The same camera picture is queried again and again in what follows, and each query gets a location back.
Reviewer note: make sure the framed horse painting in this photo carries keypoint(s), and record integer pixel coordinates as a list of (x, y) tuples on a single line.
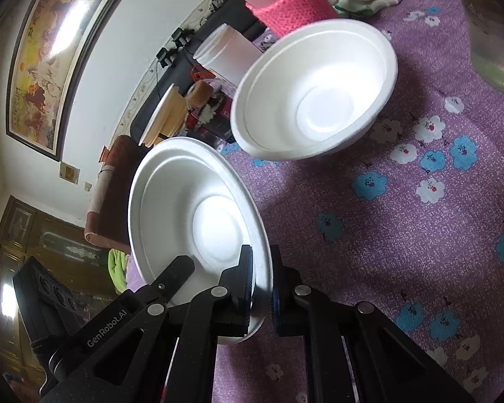
[(51, 50)]

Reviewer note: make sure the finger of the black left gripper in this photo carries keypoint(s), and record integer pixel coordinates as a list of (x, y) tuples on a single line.
[(168, 283)]

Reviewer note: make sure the brown armchair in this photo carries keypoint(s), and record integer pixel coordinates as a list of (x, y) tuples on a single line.
[(106, 223)]

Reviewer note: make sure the green cloth pile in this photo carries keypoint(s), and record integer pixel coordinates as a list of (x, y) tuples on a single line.
[(117, 268)]

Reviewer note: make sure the small yellow wall picture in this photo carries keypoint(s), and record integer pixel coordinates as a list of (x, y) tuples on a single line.
[(69, 173)]

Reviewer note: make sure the purple floral tablecloth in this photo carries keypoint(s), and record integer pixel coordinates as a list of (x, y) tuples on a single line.
[(411, 217)]

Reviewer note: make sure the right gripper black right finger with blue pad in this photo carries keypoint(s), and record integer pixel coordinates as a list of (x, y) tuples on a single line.
[(354, 353)]

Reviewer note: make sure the white foam bowl back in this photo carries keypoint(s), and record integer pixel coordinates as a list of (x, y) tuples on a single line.
[(315, 91)]

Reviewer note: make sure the white foam bowl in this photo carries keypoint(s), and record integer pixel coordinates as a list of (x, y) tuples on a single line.
[(315, 91), (187, 200)]

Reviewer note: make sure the black leather sofa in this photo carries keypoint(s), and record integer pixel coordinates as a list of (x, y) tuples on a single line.
[(231, 12)]

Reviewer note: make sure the stack of beige paper bowls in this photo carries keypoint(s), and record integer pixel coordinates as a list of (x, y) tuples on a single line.
[(168, 118)]

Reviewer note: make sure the dark bottle with cork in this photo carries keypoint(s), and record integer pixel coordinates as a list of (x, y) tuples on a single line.
[(202, 101)]

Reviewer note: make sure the white plastic jar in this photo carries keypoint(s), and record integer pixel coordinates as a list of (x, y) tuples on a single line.
[(227, 53)]

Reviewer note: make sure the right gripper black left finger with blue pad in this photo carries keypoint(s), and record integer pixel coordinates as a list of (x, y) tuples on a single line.
[(138, 352)]

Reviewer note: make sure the wooden glass door cabinet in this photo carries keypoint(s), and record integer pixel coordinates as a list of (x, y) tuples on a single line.
[(61, 248)]

